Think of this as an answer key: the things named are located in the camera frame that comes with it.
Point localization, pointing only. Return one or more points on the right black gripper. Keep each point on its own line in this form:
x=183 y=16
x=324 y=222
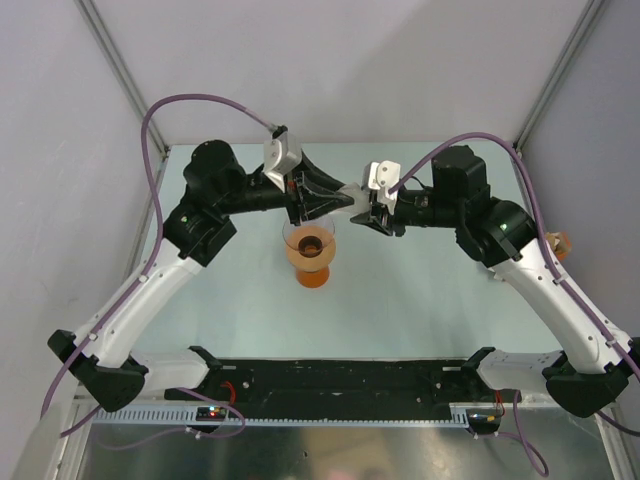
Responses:
x=383 y=217

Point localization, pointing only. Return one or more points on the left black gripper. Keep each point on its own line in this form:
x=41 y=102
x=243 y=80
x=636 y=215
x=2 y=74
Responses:
x=315 y=207

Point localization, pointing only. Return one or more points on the white paper coffee filter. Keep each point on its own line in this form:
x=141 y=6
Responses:
x=359 y=198

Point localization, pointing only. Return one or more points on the clear glass dripper cone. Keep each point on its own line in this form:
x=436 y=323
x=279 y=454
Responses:
x=310 y=239

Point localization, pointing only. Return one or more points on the orange glass carafe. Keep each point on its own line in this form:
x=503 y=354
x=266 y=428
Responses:
x=313 y=279

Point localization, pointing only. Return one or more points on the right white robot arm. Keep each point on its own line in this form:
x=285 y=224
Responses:
x=596 y=359

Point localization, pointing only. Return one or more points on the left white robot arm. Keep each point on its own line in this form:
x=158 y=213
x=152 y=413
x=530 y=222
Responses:
x=99 y=354

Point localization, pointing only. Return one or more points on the orange filter holder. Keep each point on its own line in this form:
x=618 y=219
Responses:
x=559 y=244

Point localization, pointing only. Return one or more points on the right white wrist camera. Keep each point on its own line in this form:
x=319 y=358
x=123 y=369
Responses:
x=378 y=179

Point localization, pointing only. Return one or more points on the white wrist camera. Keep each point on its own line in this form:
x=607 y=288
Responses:
x=282 y=154
x=378 y=179

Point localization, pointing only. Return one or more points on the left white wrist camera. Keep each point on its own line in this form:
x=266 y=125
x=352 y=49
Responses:
x=282 y=154

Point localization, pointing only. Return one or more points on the left aluminium frame post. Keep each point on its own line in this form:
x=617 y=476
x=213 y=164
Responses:
x=113 y=56

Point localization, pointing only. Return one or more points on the aluminium frame post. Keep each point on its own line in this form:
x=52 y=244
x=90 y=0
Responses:
x=584 y=27
x=113 y=56

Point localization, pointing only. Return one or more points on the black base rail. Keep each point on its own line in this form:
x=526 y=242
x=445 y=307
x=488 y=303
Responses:
x=344 y=389

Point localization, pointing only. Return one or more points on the white slotted cable duct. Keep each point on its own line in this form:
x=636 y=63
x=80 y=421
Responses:
x=197 y=415

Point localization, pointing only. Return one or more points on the right aluminium frame post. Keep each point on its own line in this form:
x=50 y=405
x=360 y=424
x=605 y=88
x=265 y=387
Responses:
x=584 y=27

